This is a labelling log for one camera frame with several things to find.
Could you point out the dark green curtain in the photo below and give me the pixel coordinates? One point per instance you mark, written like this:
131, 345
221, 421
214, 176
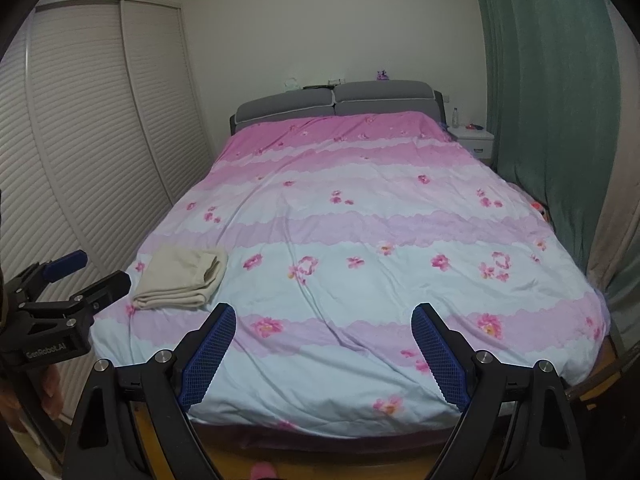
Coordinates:
540, 85

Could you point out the beige curtain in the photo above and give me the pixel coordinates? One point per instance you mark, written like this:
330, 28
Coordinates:
625, 160

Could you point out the pink slipper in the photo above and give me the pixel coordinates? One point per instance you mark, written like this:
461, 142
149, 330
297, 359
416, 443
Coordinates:
262, 472

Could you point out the white wall fitting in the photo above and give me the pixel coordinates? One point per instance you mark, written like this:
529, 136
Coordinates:
291, 82

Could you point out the white nightstand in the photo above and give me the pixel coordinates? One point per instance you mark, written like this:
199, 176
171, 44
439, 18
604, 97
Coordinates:
475, 141

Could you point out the small purple toy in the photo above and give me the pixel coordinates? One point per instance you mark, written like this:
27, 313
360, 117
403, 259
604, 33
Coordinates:
382, 75

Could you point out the small white box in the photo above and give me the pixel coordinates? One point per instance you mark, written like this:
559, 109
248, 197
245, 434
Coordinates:
336, 81

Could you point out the person's left hand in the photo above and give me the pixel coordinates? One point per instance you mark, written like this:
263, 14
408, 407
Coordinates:
51, 387

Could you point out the colourful plush toy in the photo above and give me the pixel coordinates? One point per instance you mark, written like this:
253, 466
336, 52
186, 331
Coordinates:
540, 209

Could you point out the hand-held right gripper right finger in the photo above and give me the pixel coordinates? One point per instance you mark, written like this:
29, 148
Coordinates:
440, 355

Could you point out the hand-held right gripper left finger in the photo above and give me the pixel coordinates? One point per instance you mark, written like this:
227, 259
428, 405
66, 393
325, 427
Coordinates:
210, 355

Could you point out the flat black item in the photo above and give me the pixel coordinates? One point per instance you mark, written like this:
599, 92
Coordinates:
315, 85

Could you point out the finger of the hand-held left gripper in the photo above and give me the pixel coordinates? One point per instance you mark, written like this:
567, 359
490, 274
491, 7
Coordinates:
65, 262
107, 287

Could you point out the clear plastic bottle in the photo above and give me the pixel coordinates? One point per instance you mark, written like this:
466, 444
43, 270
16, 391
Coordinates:
455, 117

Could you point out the cream pants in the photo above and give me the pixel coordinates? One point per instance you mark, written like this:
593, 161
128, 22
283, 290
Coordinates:
180, 275

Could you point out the grey padded headboard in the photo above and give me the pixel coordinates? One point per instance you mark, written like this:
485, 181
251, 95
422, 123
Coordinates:
380, 92

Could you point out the white louvered wardrobe door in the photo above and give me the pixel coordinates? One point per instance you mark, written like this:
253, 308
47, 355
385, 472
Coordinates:
160, 110
75, 135

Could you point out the small red item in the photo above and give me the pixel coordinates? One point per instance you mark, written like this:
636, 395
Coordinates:
475, 125

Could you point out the pink floral duvet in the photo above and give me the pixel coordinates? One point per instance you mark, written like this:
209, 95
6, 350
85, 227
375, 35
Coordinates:
350, 240

